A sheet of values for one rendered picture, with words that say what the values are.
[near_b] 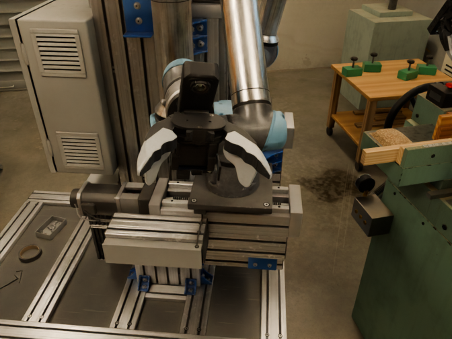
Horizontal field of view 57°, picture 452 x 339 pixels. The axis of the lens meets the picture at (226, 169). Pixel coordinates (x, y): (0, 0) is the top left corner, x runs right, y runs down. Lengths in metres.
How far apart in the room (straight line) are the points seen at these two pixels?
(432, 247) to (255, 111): 0.77
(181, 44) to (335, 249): 1.52
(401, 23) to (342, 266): 2.05
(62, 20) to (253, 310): 1.15
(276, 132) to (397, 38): 2.86
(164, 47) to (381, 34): 2.69
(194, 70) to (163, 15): 0.42
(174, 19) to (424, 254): 0.97
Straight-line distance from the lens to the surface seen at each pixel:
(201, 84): 0.53
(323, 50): 4.45
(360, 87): 2.68
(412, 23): 3.61
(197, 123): 0.55
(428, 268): 1.39
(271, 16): 1.57
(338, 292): 2.02
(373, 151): 1.15
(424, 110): 1.47
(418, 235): 1.40
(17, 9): 4.10
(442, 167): 1.26
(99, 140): 1.29
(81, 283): 1.81
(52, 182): 2.81
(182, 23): 0.94
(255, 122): 0.77
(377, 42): 3.50
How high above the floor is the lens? 1.50
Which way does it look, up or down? 33 degrees down
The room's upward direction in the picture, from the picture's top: straight up
